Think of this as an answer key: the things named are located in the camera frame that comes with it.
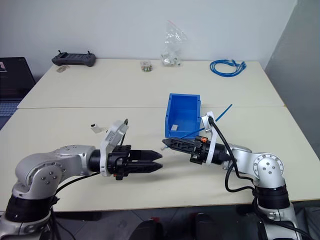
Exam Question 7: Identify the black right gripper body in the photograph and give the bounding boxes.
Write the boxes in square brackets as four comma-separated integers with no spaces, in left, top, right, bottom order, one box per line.
[189,135,210,165]

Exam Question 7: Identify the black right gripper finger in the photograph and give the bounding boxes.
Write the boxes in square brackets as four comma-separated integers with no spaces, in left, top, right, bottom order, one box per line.
[162,138,196,157]
[171,136,199,147]

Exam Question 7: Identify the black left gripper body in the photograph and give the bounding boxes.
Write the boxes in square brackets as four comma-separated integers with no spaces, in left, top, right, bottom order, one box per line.
[107,144,133,181]

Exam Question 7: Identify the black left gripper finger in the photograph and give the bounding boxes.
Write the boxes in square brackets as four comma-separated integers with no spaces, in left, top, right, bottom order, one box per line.
[127,161,164,175]
[128,149,164,162]

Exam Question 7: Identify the blue network cable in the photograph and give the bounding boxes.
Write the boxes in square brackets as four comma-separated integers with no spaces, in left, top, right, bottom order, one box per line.
[160,103,233,152]

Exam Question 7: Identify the blue plastic bin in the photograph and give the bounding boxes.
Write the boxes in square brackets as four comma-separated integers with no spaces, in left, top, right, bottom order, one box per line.
[163,92,202,140]

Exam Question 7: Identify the dark rounded shape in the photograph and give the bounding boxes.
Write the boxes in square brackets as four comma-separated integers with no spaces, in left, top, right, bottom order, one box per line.
[135,217,164,240]
[192,211,216,240]

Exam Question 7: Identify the small clear jar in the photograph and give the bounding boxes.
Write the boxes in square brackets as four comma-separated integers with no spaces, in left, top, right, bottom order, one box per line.
[139,60,153,73]

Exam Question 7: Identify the clear plastic bag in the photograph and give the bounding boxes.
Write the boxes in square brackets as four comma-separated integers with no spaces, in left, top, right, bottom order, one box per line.
[159,20,189,68]

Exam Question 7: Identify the dark grey remote controller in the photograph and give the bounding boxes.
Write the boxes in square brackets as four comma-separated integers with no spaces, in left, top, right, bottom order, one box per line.
[51,50,98,68]

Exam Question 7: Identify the black laptop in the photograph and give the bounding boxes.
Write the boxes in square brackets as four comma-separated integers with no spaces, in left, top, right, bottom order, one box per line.
[0,56,37,127]

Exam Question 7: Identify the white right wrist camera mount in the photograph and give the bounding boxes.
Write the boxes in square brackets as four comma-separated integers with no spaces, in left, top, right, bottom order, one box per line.
[200,110,219,166]

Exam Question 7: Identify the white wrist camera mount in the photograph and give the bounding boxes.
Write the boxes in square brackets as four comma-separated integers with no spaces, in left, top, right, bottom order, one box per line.
[99,119,130,177]
[200,110,219,166]

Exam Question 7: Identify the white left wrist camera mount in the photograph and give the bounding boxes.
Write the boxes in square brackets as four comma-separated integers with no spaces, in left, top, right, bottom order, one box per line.
[99,119,130,177]

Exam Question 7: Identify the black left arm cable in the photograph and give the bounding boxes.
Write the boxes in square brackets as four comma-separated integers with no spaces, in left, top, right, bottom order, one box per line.
[48,171,101,240]

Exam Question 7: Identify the coiled blue network cables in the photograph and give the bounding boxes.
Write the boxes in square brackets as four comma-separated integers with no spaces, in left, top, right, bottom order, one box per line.
[209,58,248,77]

